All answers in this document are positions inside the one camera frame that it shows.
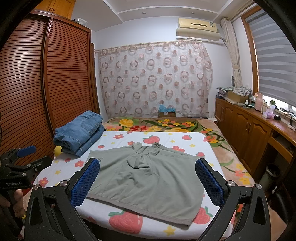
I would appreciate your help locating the pink bottle on sideboard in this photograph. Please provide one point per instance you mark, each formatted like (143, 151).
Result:
(258, 101)

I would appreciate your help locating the pink circle pattern curtain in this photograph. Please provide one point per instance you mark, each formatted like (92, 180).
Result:
(136, 80)

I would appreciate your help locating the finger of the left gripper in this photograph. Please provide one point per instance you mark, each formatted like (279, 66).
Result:
(20, 153)
(40, 164)

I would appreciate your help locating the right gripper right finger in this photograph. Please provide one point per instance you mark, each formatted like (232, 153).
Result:
(254, 221)

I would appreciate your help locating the beige tied window curtain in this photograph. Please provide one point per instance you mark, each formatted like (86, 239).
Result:
(233, 50)

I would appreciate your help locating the cardboard box on sideboard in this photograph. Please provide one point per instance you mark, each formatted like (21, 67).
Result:
(236, 97)

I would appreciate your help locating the cardboard box with blue cloth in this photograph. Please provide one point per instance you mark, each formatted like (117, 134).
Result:
(165, 112)

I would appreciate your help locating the grey-green shorts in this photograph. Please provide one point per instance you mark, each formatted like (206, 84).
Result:
(155, 181)

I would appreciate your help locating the folded blue jeans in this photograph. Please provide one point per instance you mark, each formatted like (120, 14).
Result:
(77, 136)

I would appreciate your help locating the brown louvered wardrobe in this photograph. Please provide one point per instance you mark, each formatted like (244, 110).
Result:
(47, 74)

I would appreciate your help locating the floral brown blanket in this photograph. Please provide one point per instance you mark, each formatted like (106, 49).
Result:
(232, 168)

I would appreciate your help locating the grey zebra window blind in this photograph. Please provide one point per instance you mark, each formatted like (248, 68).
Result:
(275, 58)

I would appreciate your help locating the wooden sideboard cabinet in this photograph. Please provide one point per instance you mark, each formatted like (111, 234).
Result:
(257, 142)

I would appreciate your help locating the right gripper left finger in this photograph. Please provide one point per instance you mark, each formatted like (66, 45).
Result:
(51, 212)

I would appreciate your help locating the left hand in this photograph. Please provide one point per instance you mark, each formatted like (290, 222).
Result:
(18, 208)

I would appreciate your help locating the yellow plush toy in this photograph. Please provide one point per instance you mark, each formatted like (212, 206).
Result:
(57, 151)

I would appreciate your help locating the beige wall air conditioner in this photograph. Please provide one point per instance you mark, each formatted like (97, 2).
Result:
(194, 28)

